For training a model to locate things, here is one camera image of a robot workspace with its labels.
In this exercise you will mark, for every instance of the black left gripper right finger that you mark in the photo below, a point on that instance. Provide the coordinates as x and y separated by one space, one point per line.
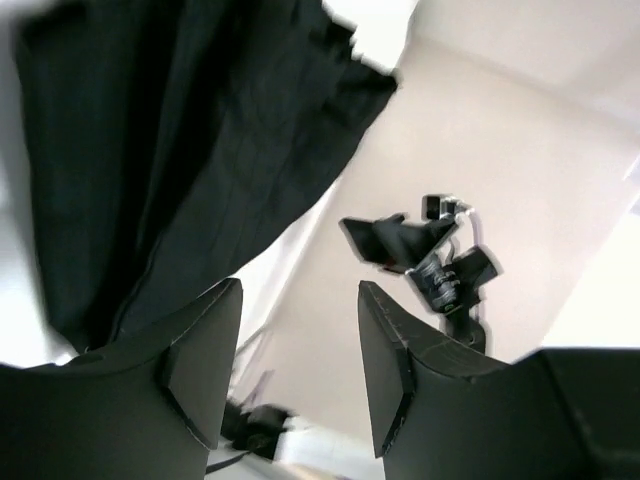
440 410

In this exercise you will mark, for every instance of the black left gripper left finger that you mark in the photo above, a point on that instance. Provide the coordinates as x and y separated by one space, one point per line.
149 406

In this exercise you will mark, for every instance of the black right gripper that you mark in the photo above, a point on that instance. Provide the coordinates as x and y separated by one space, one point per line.
413 250

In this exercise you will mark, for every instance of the black skirt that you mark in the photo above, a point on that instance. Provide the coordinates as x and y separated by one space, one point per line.
172 142

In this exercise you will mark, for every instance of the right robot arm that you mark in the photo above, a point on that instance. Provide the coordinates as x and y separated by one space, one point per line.
463 326

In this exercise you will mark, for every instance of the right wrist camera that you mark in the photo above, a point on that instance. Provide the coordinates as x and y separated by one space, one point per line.
438 206

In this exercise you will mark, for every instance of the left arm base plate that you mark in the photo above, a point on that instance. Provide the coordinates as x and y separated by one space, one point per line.
252 429

